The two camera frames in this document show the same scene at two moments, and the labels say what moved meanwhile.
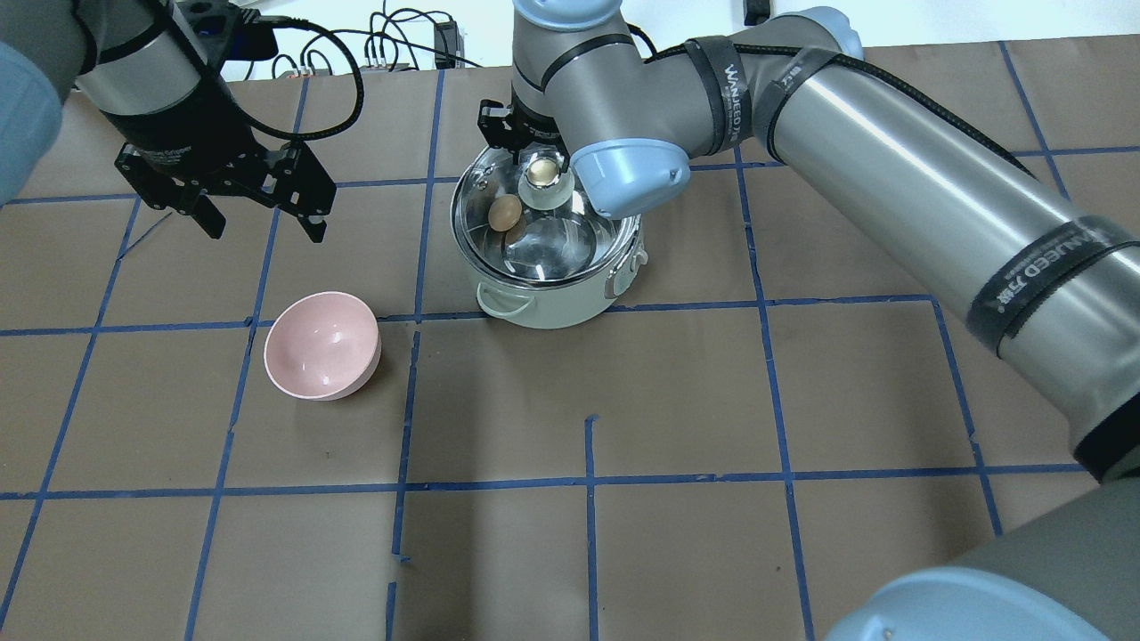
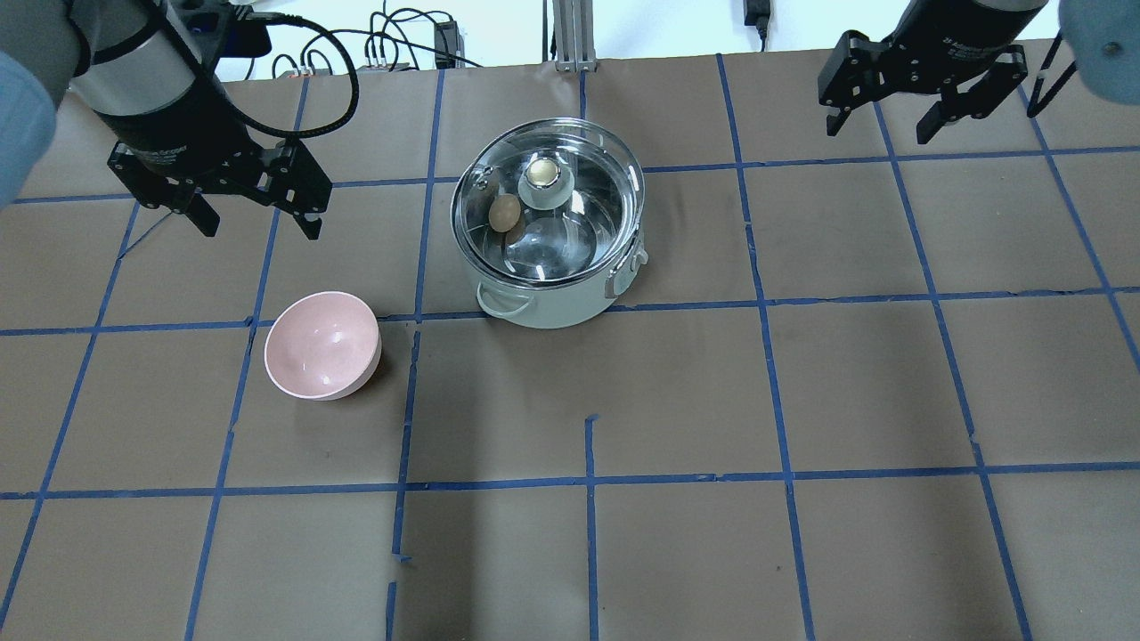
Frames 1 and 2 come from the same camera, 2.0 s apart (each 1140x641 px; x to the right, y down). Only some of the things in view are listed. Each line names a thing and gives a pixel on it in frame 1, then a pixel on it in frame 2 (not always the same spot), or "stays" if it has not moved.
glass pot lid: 561,237 stays
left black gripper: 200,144 stays
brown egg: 504,213 stays
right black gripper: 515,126 → 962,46
